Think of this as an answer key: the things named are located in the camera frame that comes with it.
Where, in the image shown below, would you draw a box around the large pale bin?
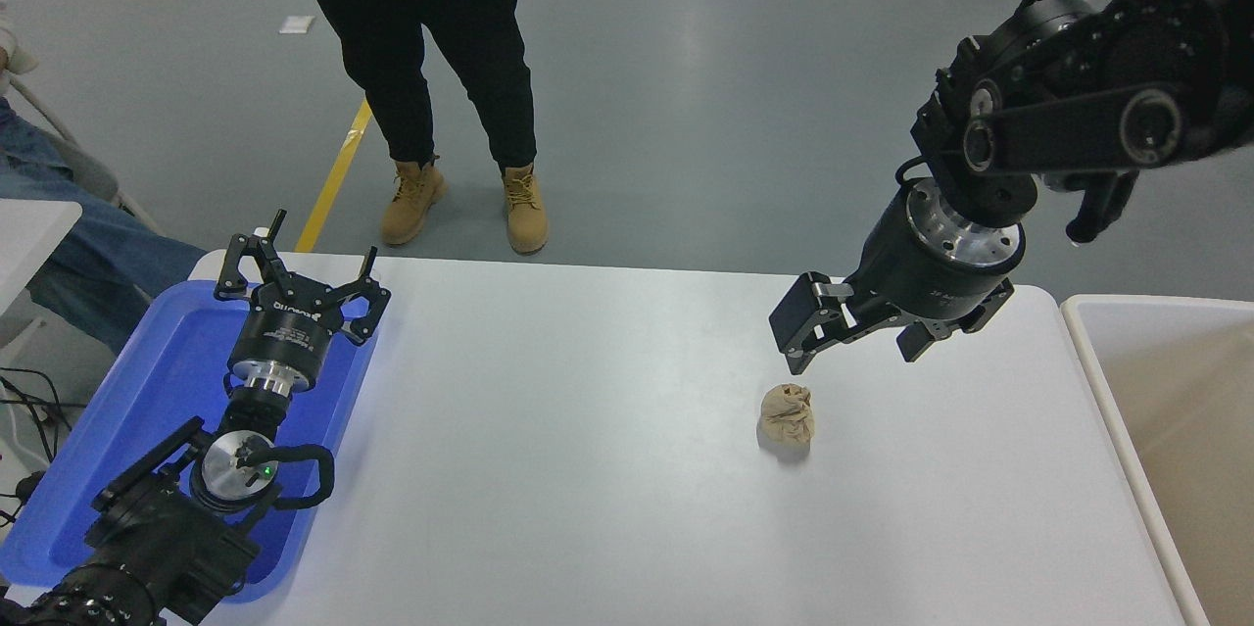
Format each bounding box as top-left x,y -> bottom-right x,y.
1062,296 -> 1254,626

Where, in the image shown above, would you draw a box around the white side table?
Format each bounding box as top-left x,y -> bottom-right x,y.
0,199 -> 85,348

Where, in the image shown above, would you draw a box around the blue plastic tray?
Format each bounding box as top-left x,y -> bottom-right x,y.
0,278 -> 381,604

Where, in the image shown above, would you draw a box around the black floor cables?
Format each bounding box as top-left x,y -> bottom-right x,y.
0,366 -> 74,529

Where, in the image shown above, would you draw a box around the grey chair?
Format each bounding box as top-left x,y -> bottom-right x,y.
8,77 -> 166,235

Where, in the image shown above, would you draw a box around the crumpled tan paper ball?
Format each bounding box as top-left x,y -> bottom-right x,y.
757,384 -> 816,449

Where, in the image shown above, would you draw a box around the seated person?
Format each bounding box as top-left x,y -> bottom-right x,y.
0,1 -> 207,355

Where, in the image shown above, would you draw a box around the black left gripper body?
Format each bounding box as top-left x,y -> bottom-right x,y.
228,283 -> 346,382

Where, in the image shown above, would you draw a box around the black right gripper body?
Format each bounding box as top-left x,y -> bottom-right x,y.
852,187 -> 1025,323

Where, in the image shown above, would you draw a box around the standing person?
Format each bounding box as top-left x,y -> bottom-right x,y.
278,0 -> 550,256

